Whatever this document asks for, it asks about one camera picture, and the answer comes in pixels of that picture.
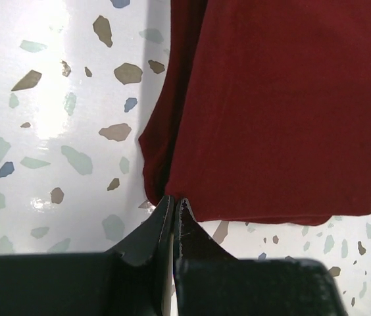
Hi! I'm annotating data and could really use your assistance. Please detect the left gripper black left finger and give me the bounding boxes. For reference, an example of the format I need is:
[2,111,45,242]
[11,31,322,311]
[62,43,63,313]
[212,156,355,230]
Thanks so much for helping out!
[0,196,174,315]

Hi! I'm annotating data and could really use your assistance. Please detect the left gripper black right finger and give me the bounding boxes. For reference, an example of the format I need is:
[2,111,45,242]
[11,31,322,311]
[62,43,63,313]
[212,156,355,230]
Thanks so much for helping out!
[173,199,346,315]

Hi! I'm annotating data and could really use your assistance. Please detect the dark red t-shirt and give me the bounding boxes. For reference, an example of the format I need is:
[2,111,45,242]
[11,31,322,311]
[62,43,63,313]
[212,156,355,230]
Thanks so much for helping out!
[139,0,371,225]

